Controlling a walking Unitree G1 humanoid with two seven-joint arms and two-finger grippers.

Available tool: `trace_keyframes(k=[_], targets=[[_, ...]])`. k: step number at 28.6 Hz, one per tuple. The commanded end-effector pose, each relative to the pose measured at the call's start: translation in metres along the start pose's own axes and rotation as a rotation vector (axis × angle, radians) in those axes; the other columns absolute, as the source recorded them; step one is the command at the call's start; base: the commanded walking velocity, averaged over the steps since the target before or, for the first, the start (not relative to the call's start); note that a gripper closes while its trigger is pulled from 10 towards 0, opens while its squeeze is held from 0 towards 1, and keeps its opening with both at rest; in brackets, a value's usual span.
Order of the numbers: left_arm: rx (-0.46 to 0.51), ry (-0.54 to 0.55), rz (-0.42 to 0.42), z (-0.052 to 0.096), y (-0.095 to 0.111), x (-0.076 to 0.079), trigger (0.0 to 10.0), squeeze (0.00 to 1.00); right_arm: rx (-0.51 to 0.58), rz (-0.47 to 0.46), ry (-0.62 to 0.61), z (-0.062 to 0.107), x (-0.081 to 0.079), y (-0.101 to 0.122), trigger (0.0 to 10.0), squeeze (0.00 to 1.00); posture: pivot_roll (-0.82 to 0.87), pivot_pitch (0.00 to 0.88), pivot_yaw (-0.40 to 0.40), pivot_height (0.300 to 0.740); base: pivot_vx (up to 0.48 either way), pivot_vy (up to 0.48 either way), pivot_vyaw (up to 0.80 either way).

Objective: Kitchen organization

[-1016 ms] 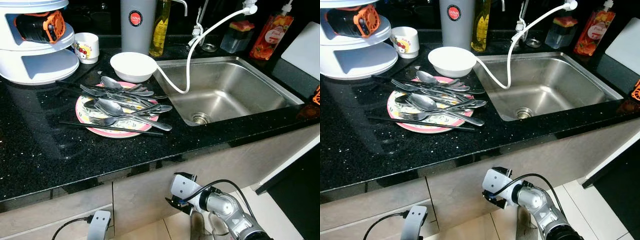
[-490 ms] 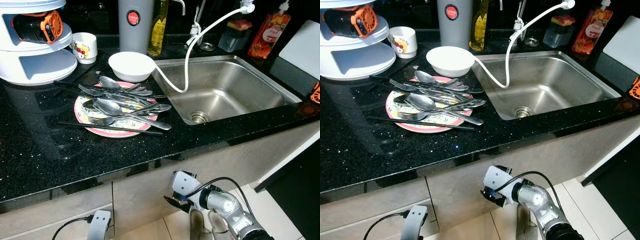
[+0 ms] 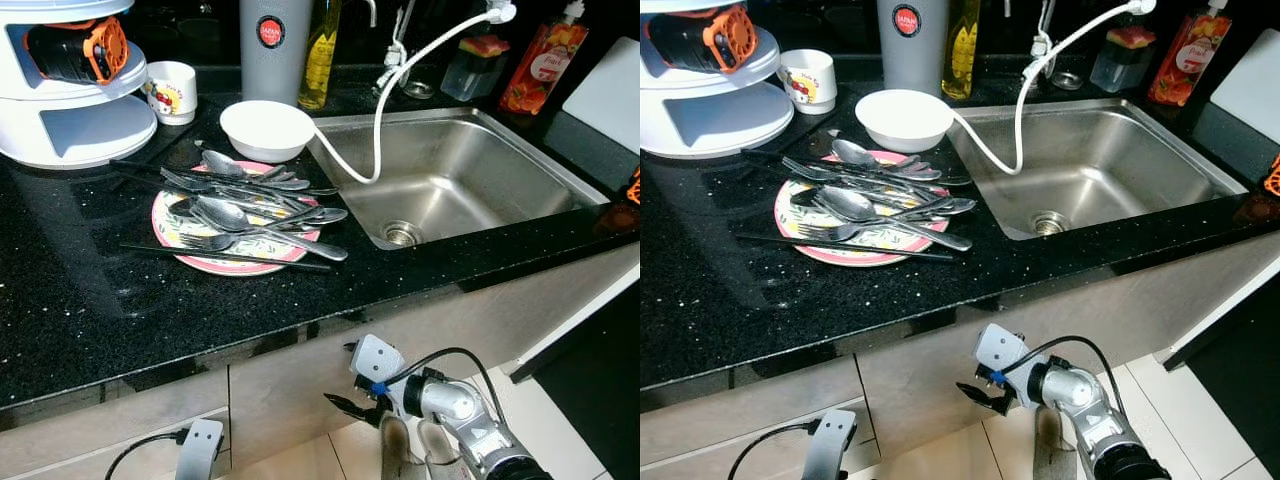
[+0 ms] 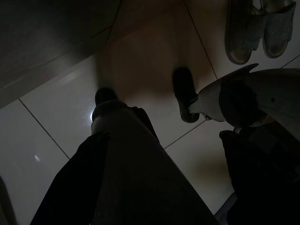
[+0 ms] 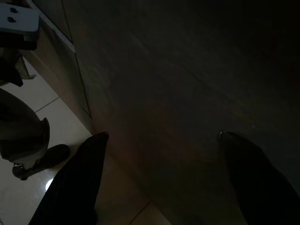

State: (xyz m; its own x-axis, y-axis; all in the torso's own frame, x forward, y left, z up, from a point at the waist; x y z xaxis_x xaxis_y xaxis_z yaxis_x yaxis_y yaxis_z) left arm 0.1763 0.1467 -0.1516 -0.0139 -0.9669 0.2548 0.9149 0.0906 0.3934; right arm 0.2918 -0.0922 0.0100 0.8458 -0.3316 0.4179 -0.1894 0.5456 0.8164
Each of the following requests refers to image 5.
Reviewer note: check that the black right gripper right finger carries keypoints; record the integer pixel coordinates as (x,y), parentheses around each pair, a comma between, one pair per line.
(257,187)

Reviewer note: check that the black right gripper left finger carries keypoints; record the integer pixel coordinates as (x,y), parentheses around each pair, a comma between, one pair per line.
(70,187)

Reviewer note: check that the beige kitchen cabinet front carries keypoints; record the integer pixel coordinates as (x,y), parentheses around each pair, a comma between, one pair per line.
(164,70)

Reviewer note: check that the robot right leg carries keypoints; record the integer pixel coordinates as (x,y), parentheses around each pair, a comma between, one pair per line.
(18,122)

